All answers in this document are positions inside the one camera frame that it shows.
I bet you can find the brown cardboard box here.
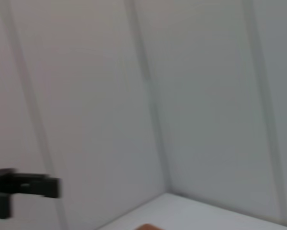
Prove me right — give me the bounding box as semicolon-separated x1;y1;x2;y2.
135;223;168;230

